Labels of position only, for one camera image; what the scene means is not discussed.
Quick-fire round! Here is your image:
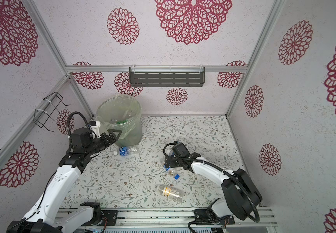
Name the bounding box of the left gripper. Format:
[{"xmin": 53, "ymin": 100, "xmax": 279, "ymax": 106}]
[{"xmin": 86, "ymin": 129, "xmax": 122, "ymax": 156}]

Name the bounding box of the Pocari bottle blue cap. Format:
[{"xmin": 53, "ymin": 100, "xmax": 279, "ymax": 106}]
[{"xmin": 164, "ymin": 166, "xmax": 180, "ymax": 180}]

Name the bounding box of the clear bottle blue label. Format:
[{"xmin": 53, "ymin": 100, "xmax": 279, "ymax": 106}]
[{"xmin": 113, "ymin": 146, "xmax": 139, "ymax": 157}]

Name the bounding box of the Pocari bottle white cap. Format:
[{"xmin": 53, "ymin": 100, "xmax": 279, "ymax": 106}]
[{"xmin": 168, "ymin": 150, "xmax": 175, "ymax": 157}]

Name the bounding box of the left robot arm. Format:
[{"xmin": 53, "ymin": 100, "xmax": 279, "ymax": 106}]
[{"xmin": 6, "ymin": 127, "xmax": 122, "ymax": 233}]

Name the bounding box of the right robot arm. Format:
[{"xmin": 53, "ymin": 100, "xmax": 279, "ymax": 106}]
[{"xmin": 163, "ymin": 141, "xmax": 262, "ymax": 223}]

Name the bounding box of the clear plastic bin liner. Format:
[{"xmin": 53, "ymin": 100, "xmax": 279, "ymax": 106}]
[{"xmin": 95, "ymin": 94, "xmax": 142, "ymax": 137}]

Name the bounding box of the clear bottle yellow label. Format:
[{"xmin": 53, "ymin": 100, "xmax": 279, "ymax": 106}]
[{"xmin": 156, "ymin": 185, "xmax": 184, "ymax": 203}]

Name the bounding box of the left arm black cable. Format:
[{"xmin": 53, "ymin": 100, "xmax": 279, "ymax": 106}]
[{"xmin": 66, "ymin": 111, "xmax": 91, "ymax": 137}]

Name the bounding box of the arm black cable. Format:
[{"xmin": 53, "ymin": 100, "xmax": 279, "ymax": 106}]
[
  {"xmin": 66, "ymin": 111, "xmax": 91, "ymax": 137},
  {"xmin": 163, "ymin": 142, "xmax": 260, "ymax": 223}
]

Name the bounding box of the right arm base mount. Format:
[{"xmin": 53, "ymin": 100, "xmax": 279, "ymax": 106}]
[{"xmin": 194, "ymin": 209, "xmax": 235, "ymax": 225}]

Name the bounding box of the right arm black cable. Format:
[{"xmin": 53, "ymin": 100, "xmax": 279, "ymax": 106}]
[{"xmin": 163, "ymin": 142, "xmax": 260, "ymax": 223}]

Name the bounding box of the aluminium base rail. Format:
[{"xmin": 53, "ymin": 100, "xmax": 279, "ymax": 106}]
[{"xmin": 102, "ymin": 207, "xmax": 278, "ymax": 229}]

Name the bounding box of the black wire wall rack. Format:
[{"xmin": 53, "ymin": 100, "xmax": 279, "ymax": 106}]
[{"xmin": 33, "ymin": 91, "xmax": 70, "ymax": 132}]

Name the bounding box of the grey slotted wall shelf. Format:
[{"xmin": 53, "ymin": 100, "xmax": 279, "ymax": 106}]
[{"xmin": 129, "ymin": 67, "xmax": 205, "ymax": 87}]

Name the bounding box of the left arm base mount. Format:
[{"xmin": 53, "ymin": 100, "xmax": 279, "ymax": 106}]
[{"xmin": 81, "ymin": 210, "xmax": 118, "ymax": 227}]

